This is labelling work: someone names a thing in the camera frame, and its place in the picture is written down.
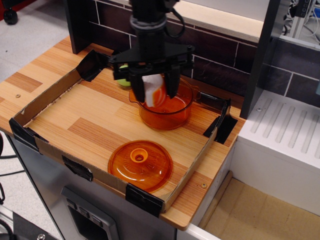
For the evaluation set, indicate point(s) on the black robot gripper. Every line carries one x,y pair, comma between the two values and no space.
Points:
152,54

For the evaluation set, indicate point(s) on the white and orange toy sushi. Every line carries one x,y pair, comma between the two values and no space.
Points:
155,90

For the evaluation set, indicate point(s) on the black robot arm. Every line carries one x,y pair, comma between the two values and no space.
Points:
153,11

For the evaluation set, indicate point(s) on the orange transparent plastic pot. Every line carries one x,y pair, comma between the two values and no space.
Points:
173,112

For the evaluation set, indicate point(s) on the cardboard fence with black tape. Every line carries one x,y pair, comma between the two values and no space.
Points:
87,116

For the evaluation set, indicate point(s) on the orange transparent pot lid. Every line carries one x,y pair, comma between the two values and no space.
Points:
142,163

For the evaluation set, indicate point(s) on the green toy pear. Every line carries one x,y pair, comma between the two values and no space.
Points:
123,82

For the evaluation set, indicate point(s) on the white toy sink drainboard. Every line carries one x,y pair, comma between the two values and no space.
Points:
278,151

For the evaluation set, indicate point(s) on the grey toy oven door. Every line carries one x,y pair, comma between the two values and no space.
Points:
80,208

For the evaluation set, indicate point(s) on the black caster wheel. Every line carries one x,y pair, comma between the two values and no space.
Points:
10,16

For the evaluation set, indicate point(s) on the dark grey vertical post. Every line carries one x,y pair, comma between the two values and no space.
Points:
271,31

